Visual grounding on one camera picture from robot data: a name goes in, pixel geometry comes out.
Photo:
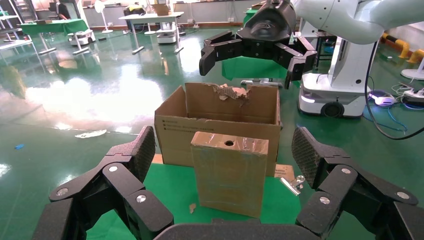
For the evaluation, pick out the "silver binder clip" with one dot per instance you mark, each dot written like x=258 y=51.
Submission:
x=291 y=186

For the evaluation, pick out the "blue floor scrap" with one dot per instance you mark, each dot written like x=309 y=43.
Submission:
x=19 y=146

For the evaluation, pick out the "black office chair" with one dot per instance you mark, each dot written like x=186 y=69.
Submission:
x=64 y=10

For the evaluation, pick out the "large open cardboard carton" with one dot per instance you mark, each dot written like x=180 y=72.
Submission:
x=175 y=139

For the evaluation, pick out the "small cardboard scrap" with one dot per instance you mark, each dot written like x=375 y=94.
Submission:
x=192 y=208

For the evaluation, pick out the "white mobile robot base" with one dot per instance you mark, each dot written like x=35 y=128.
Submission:
x=166 y=34
x=81 y=37

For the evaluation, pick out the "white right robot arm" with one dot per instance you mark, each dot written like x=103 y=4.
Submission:
x=348 y=16

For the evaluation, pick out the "white power strip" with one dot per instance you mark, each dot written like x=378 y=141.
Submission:
x=414 y=93

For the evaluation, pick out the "metal shelf rack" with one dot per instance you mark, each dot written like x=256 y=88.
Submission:
x=13 y=20

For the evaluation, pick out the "white standing fan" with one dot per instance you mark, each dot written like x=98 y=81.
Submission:
x=99 y=6

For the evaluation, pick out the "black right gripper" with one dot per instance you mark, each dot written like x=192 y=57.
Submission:
x=268 y=23

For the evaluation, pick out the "white round fan base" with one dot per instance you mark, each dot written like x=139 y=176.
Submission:
x=412 y=73

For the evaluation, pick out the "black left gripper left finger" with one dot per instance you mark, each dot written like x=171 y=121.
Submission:
x=116 y=185

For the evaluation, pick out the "green table cloth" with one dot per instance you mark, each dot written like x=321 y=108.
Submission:
x=169 y=192

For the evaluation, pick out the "white robot torso and base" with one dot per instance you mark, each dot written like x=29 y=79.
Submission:
x=348 y=66

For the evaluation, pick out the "yellow guard rail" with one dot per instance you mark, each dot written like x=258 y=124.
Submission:
x=399 y=44
x=416 y=55

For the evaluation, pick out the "green covered work table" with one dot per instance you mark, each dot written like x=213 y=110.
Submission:
x=251 y=68
x=53 y=26

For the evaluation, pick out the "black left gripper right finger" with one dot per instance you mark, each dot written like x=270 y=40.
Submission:
x=334 y=192

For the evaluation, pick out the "black side table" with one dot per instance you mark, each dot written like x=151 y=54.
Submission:
x=323 y=36

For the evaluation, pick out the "white purple device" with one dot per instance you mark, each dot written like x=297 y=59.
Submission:
x=381 y=98

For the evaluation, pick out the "white desk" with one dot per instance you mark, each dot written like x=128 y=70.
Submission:
x=152 y=16

